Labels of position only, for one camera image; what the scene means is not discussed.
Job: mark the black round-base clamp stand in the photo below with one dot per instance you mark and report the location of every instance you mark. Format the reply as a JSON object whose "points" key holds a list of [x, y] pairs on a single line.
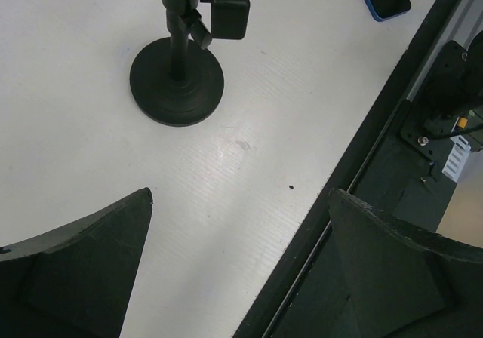
{"points": [[176, 80]]}

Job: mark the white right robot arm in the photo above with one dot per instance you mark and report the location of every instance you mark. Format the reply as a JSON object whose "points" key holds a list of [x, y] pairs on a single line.
{"points": [[455, 82]]}

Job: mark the white slotted cable duct right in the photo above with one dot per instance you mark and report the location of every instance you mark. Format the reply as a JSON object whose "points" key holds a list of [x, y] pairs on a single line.
{"points": [[457, 158]]}

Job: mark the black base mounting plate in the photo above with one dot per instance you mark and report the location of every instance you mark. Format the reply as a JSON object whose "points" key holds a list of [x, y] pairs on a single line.
{"points": [[394, 163]]}

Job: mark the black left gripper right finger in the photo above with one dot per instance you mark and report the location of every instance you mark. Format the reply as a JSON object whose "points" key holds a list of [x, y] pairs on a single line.
{"points": [[405, 281]]}

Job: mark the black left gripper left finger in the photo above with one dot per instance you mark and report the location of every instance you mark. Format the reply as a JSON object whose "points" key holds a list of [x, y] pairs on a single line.
{"points": [[76, 280]]}

